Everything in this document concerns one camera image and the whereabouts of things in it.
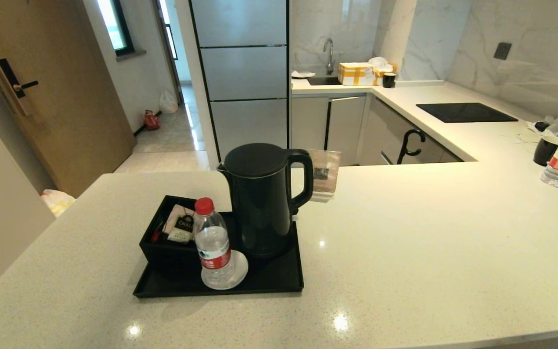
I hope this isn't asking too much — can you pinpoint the chrome kitchen faucet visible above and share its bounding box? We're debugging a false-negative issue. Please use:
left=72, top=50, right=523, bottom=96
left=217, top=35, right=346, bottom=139
left=323, top=38, right=335, bottom=75

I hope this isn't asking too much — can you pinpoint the brown wooden door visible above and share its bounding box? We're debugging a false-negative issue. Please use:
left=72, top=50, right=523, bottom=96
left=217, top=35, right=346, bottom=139
left=0, top=0, right=136, bottom=197

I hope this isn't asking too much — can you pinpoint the small yellow-taped cardboard box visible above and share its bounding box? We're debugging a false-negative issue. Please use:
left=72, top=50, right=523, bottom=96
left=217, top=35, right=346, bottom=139
left=373, top=64, right=399, bottom=85

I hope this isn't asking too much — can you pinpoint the black divided organizer box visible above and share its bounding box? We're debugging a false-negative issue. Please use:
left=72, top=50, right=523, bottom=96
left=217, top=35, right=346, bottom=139
left=139, top=195, right=214, bottom=273

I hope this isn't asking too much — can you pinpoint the black framed window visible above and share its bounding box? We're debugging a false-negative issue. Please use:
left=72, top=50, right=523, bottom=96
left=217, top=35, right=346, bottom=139
left=96, top=0, right=134, bottom=56

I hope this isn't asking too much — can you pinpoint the black rectangular serving tray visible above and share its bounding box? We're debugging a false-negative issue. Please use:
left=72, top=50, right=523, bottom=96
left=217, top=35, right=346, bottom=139
left=133, top=209, right=305, bottom=298

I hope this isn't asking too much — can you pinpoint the large yellow-taped cardboard box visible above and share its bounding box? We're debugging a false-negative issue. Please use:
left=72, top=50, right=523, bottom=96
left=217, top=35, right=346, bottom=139
left=338, top=62, right=375, bottom=86

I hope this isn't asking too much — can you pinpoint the crumpled clear plastic packaging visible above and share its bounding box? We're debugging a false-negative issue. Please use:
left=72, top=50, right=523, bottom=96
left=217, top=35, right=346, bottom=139
left=528, top=116, right=558, bottom=137

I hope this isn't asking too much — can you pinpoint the black mug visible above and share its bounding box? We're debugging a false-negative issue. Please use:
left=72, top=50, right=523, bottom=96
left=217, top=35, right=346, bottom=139
left=533, top=136, right=558, bottom=166

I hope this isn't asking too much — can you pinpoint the white and yellow plastic bag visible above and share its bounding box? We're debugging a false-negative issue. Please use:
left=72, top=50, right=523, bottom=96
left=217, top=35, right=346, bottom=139
left=40, top=189, right=75, bottom=218

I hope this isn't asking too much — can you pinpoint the black and gold door lock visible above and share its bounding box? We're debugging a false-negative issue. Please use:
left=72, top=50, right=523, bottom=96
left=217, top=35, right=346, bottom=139
left=0, top=58, right=39, bottom=117

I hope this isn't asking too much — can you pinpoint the black curved cane handle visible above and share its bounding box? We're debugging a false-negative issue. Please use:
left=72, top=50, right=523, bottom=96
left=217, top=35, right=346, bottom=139
left=397, top=128, right=426, bottom=165

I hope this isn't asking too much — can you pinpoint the silver refrigerator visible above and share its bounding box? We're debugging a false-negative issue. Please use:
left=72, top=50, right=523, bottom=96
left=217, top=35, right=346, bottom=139
left=189, top=0, right=290, bottom=158

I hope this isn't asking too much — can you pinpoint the white cabinet door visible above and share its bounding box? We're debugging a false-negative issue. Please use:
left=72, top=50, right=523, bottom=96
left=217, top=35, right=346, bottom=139
left=327, top=95, right=368, bottom=166
left=291, top=95, right=330, bottom=152

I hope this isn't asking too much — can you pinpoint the black electric kettle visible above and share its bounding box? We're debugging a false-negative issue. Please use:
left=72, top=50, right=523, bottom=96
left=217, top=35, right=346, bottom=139
left=217, top=143, right=314, bottom=258

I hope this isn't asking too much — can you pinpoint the black induction cooktop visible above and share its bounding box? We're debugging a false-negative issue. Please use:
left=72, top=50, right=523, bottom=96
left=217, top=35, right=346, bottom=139
left=416, top=103, right=519, bottom=123

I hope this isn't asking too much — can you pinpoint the acrylic QR code sign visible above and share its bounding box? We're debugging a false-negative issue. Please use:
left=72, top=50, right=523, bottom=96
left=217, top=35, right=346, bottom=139
left=309, top=149, right=341, bottom=202

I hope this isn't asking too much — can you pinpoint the beige tea bag sachet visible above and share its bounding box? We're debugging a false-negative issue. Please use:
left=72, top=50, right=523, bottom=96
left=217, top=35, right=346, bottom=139
left=162, top=204, right=198, bottom=243

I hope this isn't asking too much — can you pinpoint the white round paper coaster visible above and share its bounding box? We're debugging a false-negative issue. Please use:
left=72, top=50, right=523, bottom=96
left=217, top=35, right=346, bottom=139
left=201, top=249, right=249, bottom=290

